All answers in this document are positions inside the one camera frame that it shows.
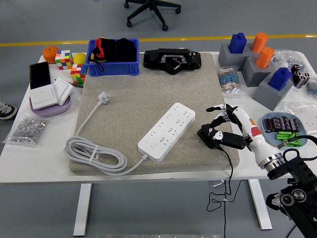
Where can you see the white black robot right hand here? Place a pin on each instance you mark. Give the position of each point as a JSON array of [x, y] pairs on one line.
[[250, 131]]

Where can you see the white power strip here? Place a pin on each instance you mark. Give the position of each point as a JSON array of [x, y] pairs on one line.
[[168, 129]]

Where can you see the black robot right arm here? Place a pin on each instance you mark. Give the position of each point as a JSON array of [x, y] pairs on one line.
[[302, 168]]

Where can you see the light blue dish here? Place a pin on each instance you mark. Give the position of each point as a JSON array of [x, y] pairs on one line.
[[267, 137]]

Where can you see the dark brown capacitors row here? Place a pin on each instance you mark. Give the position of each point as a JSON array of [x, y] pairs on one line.
[[280, 124]]

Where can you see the green cylinders pile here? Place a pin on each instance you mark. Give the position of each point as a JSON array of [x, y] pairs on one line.
[[284, 136]]

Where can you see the grey block holder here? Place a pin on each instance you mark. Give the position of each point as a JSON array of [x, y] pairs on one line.
[[226, 58], [252, 74], [266, 96]]

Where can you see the empty clear plastic bag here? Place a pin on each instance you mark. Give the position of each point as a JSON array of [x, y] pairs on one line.
[[301, 109]]

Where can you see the bag of striped resistors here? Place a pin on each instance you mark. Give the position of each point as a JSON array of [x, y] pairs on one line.
[[229, 79]]

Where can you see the blue bottle-shaped block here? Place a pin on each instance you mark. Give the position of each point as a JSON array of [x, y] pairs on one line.
[[237, 44], [280, 79]]

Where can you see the white table leg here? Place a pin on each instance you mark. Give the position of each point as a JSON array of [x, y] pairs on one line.
[[83, 210], [257, 198]]

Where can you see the black cylinder cells bundle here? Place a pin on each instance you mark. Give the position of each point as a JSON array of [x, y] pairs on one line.
[[301, 77]]

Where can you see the orange cylinder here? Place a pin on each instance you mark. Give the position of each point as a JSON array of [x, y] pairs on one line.
[[264, 58], [259, 42]]

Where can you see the bag of blue components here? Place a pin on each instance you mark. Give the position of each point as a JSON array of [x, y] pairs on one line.
[[312, 88]]

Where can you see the clear bag of small parts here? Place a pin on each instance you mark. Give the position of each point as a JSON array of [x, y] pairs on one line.
[[284, 58]]

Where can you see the grey-brown mat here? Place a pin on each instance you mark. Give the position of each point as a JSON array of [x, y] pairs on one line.
[[138, 89]]

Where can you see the black electronic device housing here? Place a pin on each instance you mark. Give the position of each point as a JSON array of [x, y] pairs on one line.
[[153, 58]]

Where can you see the blue plastic bin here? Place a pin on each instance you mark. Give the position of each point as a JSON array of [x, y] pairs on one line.
[[111, 68]]

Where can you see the black office chair base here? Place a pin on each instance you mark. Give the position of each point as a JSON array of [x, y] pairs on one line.
[[151, 6]]

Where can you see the black red fabric bundle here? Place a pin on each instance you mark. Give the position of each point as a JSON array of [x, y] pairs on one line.
[[109, 49]]

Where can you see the small dark metal tool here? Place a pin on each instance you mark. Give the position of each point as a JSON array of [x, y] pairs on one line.
[[78, 85]]

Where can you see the multicoloured puzzle cube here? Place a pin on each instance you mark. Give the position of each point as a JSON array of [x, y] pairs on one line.
[[63, 60], [78, 74]]

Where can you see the yellow lemon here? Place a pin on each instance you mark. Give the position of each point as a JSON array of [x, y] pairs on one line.
[[79, 59]]

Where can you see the purple round tray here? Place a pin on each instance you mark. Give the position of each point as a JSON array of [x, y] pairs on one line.
[[49, 111]]

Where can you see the orange fruit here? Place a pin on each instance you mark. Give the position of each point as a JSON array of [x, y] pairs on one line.
[[49, 54]]

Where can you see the black smartphone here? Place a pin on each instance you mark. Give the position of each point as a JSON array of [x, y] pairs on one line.
[[39, 75]]

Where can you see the bag of metal nuts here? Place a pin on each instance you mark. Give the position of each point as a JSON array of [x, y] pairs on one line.
[[26, 129]]

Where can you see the person's shoe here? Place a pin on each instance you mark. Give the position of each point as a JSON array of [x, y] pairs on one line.
[[7, 111]]

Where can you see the white wall socket plate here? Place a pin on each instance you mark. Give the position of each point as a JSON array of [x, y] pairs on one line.
[[309, 124]]

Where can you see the small white wall switch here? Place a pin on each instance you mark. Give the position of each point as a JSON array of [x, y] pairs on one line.
[[63, 89]]

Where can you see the large white wall switch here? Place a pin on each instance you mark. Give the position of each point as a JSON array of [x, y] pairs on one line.
[[43, 96]]

